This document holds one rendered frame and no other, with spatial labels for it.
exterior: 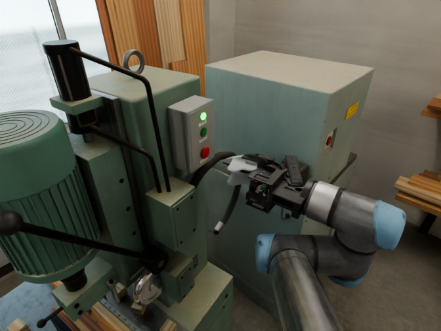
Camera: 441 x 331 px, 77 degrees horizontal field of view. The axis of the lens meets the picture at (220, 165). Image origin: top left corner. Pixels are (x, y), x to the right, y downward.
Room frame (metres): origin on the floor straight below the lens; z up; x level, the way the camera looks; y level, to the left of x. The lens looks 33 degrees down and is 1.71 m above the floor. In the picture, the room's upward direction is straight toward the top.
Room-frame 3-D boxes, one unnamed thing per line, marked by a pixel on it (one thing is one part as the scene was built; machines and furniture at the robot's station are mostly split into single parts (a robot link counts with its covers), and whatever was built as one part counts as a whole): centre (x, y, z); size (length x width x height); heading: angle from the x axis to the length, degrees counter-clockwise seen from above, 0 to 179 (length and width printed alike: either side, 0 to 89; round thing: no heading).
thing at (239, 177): (0.51, -0.04, 1.34); 0.09 x 0.06 x 0.03; 55
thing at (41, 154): (0.43, 0.36, 1.35); 0.18 x 0.18 x 0.31
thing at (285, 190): (0.44, -0.12, 1.36); 0.12 x 0.09 x 0.08; 55
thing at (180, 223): (0.52, 0.12, 1.23); 0.09 x 0.08 x 0.15; 145
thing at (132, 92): (0.67, 0.20, 1.16); 0.22 x 0.22 x 0.72; 55
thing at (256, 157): (0.50, -0.09, 1.38); 0.09 x 0.02 x 0.05; 55
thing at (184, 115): (0.61, 0.07, 1.40); 0.10 x 0.06 x 0.16; 145
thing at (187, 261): (0.49, 0.13, 1.02); 0.09 x 0.07 x 0.12; 55
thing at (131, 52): (0.67, 0.20, 1.55); 0.06 x 0.02 x 0.06; 145
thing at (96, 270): (0.44, 0.35, 1.03); 0.14 x 0.07 x 0.09; 145
